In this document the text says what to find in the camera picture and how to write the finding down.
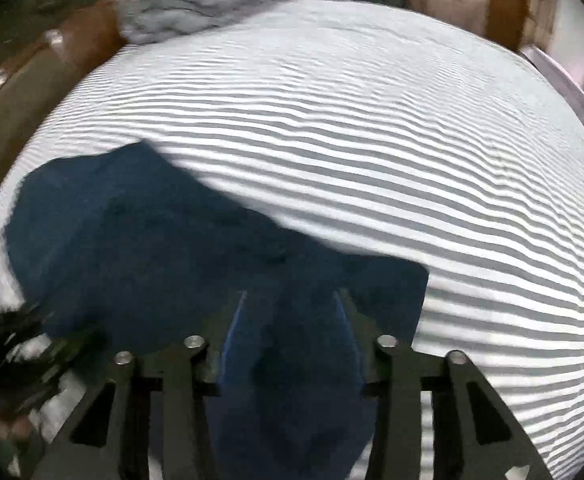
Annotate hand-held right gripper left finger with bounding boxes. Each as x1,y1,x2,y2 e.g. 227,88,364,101
32,290,247,480

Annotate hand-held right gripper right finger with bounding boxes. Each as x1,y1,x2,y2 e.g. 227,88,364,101
336,287,555,480

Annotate dark blue denim pants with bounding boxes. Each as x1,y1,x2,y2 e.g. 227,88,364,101
2,140,430,480

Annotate grey white striped bed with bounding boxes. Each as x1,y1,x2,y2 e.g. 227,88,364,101
0,0,584,480

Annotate carved wooden headboard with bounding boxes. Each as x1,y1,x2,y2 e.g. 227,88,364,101
0,0,137,241

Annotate grey folded comforter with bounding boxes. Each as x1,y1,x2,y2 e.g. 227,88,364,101
116,0,300,46

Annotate brown wooden door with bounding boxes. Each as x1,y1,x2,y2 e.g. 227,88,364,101
487,0,533,51

